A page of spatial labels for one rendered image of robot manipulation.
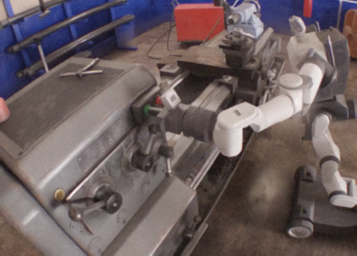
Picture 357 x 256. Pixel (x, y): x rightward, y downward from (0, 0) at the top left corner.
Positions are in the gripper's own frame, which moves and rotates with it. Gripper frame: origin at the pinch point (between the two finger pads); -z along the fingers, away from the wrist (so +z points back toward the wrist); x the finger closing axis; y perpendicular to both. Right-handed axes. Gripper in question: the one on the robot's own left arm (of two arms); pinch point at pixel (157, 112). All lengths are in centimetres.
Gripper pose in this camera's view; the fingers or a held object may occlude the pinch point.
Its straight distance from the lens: 77.2
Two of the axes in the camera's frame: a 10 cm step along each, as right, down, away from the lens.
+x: 5.1, -5.7, 6.5
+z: 8.6, 2.4, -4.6
